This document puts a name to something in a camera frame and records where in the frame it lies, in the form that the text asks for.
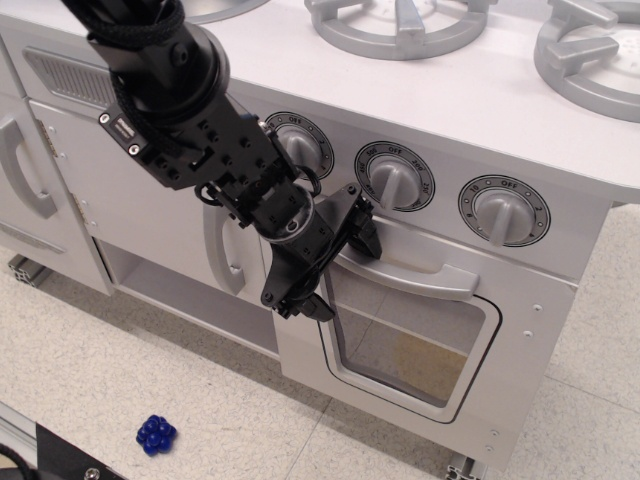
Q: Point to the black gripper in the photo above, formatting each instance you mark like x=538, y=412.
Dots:
x=344, y=218

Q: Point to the silver oven door handle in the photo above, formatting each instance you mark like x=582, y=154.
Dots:
x=448, y=283

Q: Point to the white toy oven door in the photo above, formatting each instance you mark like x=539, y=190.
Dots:
x=462, y=374

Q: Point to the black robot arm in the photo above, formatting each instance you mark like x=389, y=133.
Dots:
x=175, y=118

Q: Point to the middle grey stove knob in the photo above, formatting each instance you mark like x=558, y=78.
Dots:
x=394, y=176

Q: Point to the grey stove knob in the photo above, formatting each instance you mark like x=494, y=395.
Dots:
x=394, y=176
x=306, y=144
x=504, y=211

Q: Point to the left grey stove knob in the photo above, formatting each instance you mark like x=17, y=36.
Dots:
x=306, y=144

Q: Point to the right grey stove knob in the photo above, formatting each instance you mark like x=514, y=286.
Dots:
x=504, y=211

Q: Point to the white toy kitchen unit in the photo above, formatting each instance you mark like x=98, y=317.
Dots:
x=480, y=110

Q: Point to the white cabinet door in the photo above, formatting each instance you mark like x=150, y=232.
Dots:
x=151, y=237
x=39, y=218

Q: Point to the middle silver stove burner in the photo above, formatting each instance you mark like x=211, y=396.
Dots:
x=410, y=41

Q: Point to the blue toy grape bunch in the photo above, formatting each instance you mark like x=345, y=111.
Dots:
x=156, y=435

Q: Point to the white left cabinet door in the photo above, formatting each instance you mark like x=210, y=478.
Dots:
x=39, y=218

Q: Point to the right silver stove burner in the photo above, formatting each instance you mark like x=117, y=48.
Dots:
x=560, y=63

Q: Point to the silver vent grille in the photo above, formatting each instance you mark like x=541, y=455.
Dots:
x=72, y=79

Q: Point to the silver cabinet door handle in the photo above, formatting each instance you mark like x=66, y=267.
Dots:
x=229, y=278

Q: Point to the aluminium frame rail right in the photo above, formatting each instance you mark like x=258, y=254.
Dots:
x=462, y=467

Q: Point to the aluminium frame rail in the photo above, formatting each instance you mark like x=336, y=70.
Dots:
x=28, y=271
x=462, y=467

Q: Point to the silver left door handle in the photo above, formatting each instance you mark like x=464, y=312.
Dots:
x=41, y=204

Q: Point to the aluminium frame rail left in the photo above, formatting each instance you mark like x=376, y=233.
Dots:
x=28, y=271

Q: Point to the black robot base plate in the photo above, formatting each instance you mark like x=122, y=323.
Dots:
x=59, y=459

